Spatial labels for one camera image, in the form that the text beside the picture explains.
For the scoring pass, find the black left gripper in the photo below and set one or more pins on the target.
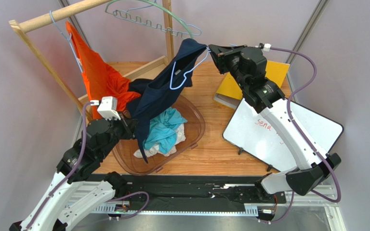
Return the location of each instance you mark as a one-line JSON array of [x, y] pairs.
[[129, 125]]

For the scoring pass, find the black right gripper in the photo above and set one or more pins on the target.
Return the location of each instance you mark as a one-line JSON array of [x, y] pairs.
[[227, 58]]

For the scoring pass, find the turquoise t shirt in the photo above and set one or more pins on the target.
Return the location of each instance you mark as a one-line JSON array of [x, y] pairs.
[[169, 117]]

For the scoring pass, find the navy blue t shirt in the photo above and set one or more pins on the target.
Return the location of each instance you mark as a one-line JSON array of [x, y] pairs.
[[156, 96]]

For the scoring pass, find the white t shirt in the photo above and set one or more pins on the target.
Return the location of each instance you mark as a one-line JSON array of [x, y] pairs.
[[163, 140]]

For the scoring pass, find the green plastic hanger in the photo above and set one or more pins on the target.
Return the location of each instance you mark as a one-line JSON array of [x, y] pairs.
[[130, 15]]

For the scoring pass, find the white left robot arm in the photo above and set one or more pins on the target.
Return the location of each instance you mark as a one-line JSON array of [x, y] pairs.
[[98, 139]]

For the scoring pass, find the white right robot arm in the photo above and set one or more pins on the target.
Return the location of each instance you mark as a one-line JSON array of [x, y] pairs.
[[313, 163]]

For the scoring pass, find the orange t shirt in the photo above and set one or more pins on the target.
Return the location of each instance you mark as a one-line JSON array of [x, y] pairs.
[[100, 79]]

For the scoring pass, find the transparent brown plastic basket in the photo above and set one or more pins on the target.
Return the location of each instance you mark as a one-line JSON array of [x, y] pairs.
[[128, 155]]

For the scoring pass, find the yellow binder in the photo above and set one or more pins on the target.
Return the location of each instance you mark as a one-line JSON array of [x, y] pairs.
[[229, 94]]

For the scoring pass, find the white dry erase board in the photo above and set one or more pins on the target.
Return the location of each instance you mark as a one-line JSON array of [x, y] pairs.
[[250, 132]]

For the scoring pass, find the wooden clothes rack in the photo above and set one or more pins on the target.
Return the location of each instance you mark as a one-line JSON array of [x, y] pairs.
[[173, 26]]

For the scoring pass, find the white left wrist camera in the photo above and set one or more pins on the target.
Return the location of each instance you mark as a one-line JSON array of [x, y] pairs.
[[107, 107]]

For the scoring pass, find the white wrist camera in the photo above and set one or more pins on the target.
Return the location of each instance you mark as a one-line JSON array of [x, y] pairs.
[[107, 107], [265, 46]]

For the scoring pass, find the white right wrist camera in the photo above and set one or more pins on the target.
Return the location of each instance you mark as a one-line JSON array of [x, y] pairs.
[[265, 46]]

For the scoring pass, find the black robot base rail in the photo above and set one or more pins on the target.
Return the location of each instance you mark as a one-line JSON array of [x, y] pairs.
[[191, 193]]

